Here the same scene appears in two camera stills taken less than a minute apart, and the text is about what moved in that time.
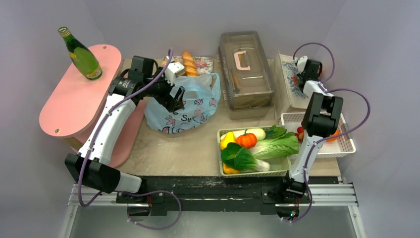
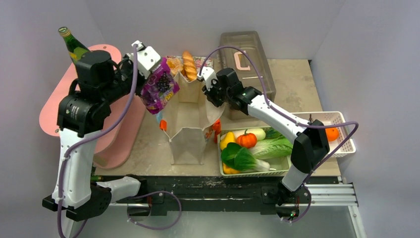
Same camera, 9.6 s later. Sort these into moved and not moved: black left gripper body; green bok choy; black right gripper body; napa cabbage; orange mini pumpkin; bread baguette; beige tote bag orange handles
Moved: black right gripper body; black left gripper body; beige tote bag orange handles
Not moved: orange mini pumpkin; napa cabbage; green bok choy; bread baguette
